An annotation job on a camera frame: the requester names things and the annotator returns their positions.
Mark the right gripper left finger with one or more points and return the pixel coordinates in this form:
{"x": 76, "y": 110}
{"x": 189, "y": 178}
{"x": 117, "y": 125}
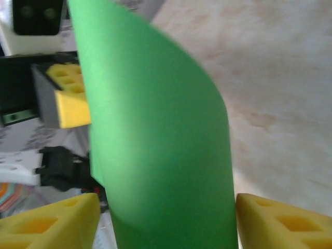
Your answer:
{"x": 52, "y": 228}

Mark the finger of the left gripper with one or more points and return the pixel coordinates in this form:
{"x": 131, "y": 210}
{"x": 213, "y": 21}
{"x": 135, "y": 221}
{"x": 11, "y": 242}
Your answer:
{"x": 70, "y": 111}

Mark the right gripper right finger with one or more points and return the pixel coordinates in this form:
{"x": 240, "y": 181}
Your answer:
{"x": 285, "y": 228}

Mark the green square paper sheet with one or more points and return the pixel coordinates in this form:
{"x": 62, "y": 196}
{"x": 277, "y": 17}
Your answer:
{"x": 155, "y": 129}

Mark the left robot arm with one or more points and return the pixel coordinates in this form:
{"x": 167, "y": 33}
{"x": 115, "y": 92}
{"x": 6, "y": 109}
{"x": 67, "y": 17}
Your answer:
{"x": 59, "y": 168}

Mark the colourful striped object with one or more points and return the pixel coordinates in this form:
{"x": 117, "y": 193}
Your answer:
{"x": 13, "y": 197}

